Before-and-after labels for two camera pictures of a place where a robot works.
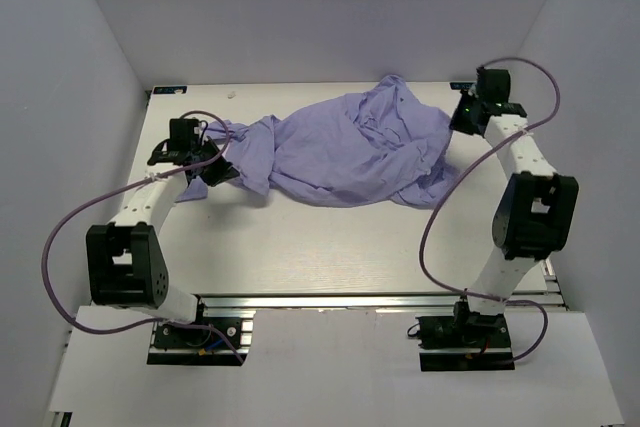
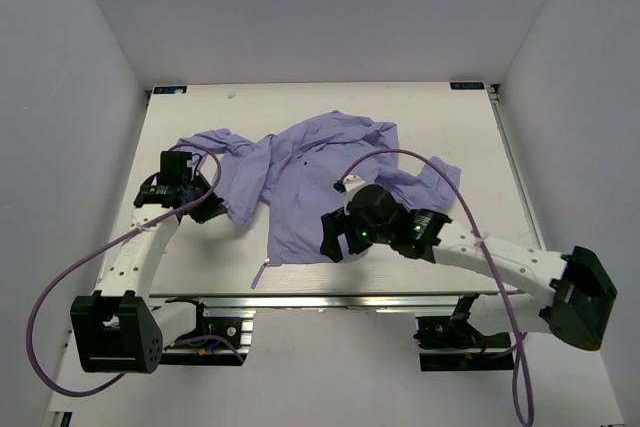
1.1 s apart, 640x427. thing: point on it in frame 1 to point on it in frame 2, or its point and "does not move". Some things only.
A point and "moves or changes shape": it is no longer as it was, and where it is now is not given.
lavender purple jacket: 384,143 moves or changes shape
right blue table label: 461,85 does not move
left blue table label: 170,90 does not move
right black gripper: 456,123 to 334,224
